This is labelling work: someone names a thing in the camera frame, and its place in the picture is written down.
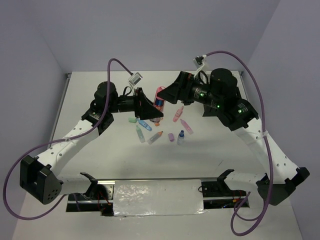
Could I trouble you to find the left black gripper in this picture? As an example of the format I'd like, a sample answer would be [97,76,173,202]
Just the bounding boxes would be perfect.
[108,87,164,121]

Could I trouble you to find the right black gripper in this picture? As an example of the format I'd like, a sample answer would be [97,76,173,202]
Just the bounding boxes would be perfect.
[156,70,222,108]

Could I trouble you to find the pink cap glue bottle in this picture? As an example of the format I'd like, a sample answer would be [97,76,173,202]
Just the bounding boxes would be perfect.
[153,86,165,112]

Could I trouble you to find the orange tip grey highlighter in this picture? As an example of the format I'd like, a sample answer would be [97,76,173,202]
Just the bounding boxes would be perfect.
[147,131,163,145]

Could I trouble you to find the purple highlighter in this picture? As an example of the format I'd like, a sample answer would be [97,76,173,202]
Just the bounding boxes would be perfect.
[180,119,194,135]

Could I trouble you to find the purple highlighter cap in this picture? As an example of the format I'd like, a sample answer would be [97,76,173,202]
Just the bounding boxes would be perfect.
[168,133,175,142]

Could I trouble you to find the blue cap clear bottle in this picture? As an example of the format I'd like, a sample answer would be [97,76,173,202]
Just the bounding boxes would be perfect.
[177,130,185,146]

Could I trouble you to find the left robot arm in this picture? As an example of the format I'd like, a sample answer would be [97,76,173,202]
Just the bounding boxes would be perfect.
[19,81,164,205]

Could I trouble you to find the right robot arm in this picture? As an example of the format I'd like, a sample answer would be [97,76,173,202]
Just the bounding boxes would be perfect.
[157,68,310,206]

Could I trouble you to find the blue highlighter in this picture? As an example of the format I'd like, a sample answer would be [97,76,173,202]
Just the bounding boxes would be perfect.
[137,119,152,132]

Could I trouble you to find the green highlighter cap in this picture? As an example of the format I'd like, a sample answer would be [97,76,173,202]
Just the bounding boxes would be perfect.
[128,117,137,123]

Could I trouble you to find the pink highlighter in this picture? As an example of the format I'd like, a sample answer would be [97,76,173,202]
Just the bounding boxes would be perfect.
[172,106,184,123]

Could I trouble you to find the green highlighter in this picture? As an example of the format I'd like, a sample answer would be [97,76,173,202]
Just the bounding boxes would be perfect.
[135,126,146,143]

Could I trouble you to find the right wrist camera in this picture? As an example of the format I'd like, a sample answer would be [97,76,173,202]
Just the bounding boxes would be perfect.
[192,54,208,69]

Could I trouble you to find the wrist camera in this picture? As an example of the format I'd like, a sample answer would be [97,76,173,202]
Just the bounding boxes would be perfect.
[192,54,208,69]
[128,72,143,86]

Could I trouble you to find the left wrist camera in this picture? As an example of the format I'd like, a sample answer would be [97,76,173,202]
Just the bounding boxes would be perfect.
[128,72,143,86]

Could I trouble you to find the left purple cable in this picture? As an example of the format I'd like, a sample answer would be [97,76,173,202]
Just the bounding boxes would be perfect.
[3,58,134,221]

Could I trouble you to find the purple cable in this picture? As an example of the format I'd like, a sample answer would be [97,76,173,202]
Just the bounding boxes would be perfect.
[204,51,274,236]
[3,58,134,221]

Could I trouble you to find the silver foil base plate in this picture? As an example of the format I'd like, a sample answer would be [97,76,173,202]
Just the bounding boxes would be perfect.
[113,179,205,217]

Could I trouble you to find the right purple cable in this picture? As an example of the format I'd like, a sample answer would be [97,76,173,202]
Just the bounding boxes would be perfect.
[204,51,274,236]

